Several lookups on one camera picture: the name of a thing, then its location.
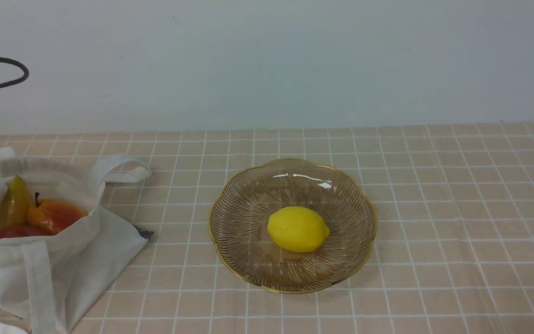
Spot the white cloth tote bag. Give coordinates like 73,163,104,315
0,147,152,334

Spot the yellow lemon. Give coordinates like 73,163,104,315
267,206,330,253

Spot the red apple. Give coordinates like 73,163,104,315
0,225,50,239

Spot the checkered pink tablecloth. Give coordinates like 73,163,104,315
0,123,534,334

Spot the orange red pear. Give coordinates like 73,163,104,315
27,192,87,235

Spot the yellow banana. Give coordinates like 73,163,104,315
0,175,30,230

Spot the amber glass plate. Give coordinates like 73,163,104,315
208,158,379,294

